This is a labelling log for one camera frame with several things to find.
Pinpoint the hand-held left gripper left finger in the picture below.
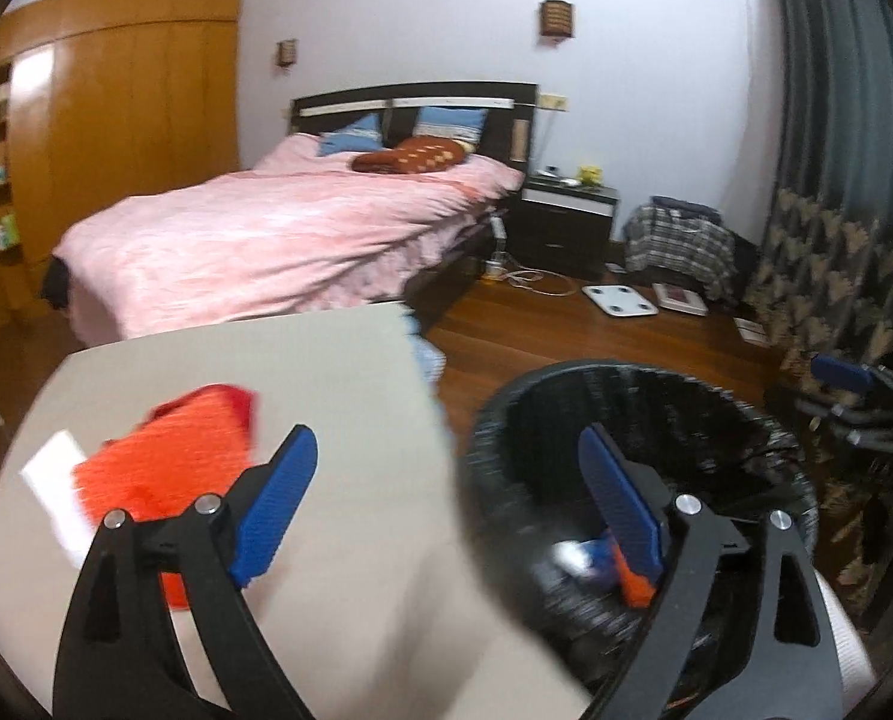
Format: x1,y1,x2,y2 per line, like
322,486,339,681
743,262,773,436
52,424,320,720

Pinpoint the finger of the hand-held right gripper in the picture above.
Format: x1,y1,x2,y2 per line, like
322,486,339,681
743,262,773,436
795,396,893,452
810,354,893,410

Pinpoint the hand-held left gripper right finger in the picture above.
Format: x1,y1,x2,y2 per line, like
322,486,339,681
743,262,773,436
577,424,844,720

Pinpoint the black bag-lined trash bin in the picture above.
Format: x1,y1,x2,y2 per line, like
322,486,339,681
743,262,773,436
453,358,822,720

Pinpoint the red knit cloth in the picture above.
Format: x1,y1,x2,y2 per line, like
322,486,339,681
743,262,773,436
71,384,260,612

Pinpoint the white blue wrapper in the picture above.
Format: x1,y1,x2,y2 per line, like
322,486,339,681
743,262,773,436
555,536,616,586

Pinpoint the white red flat box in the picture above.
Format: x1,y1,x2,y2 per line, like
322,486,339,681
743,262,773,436
652,281,709,314

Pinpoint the white bathroom scale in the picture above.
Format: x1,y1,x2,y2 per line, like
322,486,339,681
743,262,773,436
581,283,659,320

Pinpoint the grey patterned curtain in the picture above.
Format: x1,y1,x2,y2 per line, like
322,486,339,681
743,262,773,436
738,0,893,616

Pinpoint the plaid clothing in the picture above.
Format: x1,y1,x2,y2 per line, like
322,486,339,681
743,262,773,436
622,196,739,293

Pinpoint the bed with pink blanket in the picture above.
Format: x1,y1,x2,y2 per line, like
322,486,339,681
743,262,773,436
50,131,526,338

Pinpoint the dark nightstand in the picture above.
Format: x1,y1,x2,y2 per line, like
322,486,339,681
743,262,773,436
507,174,621,278

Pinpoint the red-brown patterned cushion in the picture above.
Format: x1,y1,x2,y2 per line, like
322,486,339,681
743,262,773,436
351,136,471,173

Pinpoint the blue pillow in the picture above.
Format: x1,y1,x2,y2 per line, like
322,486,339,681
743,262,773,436
414,106,490,145
318,114,384,157

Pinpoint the wooden wardrobe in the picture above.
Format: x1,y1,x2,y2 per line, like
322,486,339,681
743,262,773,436
0,0,246,361

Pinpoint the white cable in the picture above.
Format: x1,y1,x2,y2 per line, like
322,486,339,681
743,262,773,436
502,266,578,297

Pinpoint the dark wooden bed frame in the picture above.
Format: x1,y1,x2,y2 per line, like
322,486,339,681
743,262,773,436
290,81,541,323

